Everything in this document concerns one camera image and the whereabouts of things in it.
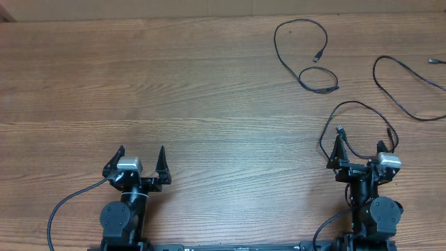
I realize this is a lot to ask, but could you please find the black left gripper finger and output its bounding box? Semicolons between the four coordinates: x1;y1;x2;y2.
155;146;171;185
102;145;125;177

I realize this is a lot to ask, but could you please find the black usb cable long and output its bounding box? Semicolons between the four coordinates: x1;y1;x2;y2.
318;100;399;159

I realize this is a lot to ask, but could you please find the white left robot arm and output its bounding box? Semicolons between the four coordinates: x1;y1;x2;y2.
100;146;171;250

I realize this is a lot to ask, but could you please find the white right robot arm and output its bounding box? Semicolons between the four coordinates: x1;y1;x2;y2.
327;135;403;250

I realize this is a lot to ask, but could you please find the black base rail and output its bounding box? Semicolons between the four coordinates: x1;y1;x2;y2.
88;239;397;251

